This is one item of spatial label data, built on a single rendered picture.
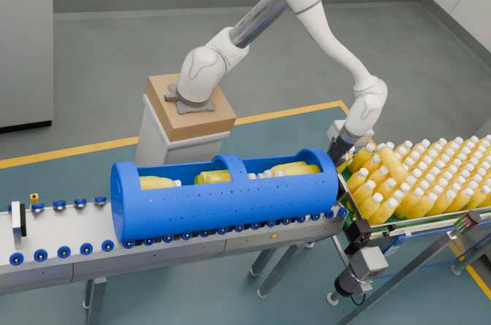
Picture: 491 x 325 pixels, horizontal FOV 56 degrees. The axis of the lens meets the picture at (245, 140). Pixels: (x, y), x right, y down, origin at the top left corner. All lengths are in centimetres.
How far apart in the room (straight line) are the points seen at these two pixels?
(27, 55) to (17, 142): 67
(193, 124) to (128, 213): 60
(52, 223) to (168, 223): 46
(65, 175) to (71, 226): 130
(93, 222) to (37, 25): 129
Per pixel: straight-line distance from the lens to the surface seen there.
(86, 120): 347
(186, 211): 167
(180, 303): 280
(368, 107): 176
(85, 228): 188
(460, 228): 220
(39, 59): 294
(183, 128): 204
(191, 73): 196
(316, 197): 191
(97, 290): 218
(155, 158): 228
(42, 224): 189
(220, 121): 211
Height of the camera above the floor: 256
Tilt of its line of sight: 45 degrees down
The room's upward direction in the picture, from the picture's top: 24 degrees clockwise
